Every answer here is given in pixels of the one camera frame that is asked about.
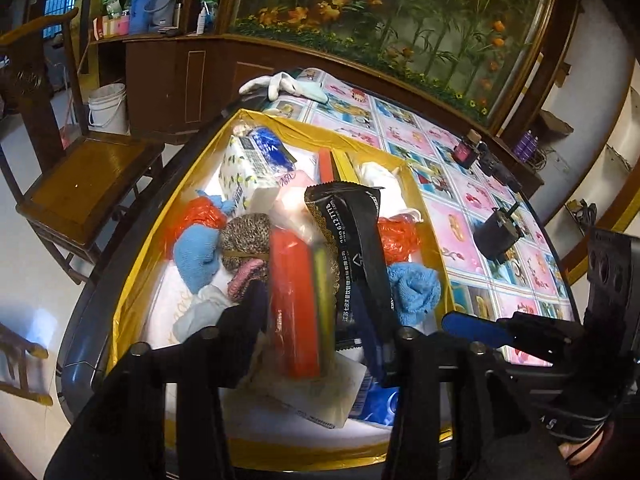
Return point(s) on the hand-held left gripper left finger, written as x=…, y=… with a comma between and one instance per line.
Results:
x=252, y=310

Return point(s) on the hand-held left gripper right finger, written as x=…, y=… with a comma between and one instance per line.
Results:
x=372, y=345

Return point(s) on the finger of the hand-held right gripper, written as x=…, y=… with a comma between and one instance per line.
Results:
x=475, y=329

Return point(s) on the clear pack of coloured sponges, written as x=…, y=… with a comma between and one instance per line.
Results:
x=295, y=300

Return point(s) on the white cloth bag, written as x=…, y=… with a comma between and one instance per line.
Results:
x=200, y=315

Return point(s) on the blue plastic packet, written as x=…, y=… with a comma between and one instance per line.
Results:
x=375, y=400

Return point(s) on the blue towel cloth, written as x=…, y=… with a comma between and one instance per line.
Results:
x=192, y=257
x=415, y=285

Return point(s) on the brown knitted bundle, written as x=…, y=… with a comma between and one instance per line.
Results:
x=245, y=235

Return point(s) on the black and white printed pouch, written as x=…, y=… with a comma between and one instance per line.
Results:
x=355, y=250

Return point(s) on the orange plastic bag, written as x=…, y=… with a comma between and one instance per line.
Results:
x=200, y=215
x=400, y=237

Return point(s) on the yellow cardboard box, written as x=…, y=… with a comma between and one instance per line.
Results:
x=135, y=285

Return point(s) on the black bundle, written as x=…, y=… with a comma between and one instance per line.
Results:
x=584, y=212

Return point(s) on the white paper packet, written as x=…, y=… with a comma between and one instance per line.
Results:
x=310, y=395

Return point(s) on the small electric motor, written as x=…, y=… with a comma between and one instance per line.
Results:
x=492, y=237

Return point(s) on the pink plastic packet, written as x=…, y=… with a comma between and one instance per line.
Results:
x=295, y=182

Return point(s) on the white tissue pack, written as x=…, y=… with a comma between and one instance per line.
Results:
x=235, y=175

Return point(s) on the purple spray can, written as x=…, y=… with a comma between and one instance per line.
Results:
x=521, y=144
x=532, y=146

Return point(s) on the blue tissue pack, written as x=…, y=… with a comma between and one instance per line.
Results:
x=270, y=146

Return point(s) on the red and yellow box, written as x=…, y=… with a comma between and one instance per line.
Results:
x=327, y=162

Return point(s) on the white wrapped package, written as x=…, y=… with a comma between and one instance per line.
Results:
x=380, y=177

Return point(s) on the dark bottle with wooden cap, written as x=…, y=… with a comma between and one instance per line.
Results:
x=467, y=152

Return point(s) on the wooden chair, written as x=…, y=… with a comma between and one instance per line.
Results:
x=75, y=180
x=15, y=360

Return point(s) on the white cotton glove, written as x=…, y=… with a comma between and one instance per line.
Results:
x=280, y=87

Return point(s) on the white plastic bucket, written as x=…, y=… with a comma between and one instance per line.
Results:
x=107, y=110

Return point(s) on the dark wooden cabinet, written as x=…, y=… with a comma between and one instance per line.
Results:
x=165, y=75

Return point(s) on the white bottle with green top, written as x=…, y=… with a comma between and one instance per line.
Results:
x=206, y=12

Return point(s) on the pink box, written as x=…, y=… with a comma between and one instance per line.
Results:
x=112, y=26

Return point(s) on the glass case with artificial plants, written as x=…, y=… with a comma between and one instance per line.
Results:
x=400, y=20

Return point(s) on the blue thermos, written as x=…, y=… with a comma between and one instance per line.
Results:
x=165, y=2
x=140, y=7

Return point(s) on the green packet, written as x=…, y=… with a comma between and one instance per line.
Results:
x=112, y=5

